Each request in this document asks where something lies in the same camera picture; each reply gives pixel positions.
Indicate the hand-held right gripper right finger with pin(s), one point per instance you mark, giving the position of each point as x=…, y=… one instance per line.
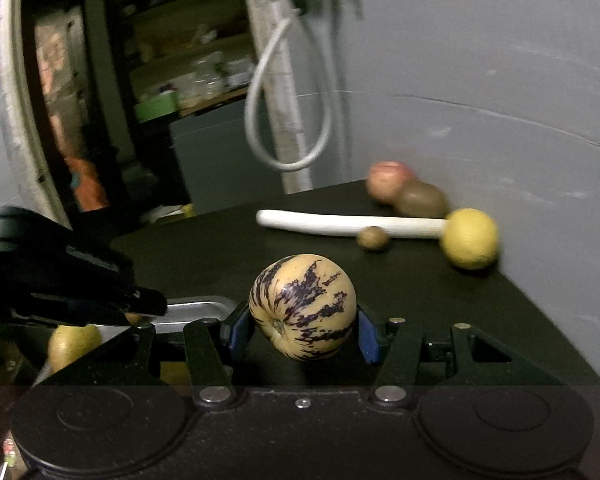
x=367, y=340

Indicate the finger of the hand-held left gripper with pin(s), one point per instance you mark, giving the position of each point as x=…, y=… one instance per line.
x=140, y=302

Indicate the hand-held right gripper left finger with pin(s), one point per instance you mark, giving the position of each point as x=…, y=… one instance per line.
x=241, y=332

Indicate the rectangular metal tray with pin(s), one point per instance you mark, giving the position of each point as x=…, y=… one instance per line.
x=195, y=310

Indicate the striped pepino melon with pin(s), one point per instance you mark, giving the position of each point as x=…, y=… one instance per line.
x=300, y=300

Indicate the yellow-green pear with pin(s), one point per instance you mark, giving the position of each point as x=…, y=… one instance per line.
x=72, y=345

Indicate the orange cloth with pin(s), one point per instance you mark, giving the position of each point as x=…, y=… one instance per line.
x=87, y=185

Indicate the small brown kiwi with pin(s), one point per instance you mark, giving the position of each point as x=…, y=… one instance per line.
x=372, y=239

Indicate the yellow storage box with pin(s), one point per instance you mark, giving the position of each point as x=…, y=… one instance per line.
x=186, y=210

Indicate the white cylindrical stick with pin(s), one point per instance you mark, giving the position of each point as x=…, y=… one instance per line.
x=320, y=222

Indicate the yellow lemon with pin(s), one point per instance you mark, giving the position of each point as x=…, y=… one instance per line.
x=469, y=239

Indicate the large brown kiwi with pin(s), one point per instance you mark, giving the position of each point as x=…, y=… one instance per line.
x=424, y=201

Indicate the red apple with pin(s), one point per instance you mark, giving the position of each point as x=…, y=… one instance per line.
x=385, y=182

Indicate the dark grey cabinet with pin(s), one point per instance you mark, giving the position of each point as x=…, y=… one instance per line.
x=220, y=160

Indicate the green box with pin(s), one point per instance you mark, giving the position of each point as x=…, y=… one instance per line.
x=155, y=106

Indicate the wooden storage shelf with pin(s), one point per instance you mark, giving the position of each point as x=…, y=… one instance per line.
x=180, y=35

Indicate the white door frame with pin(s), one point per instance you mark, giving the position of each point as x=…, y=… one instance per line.
x=15, y=110

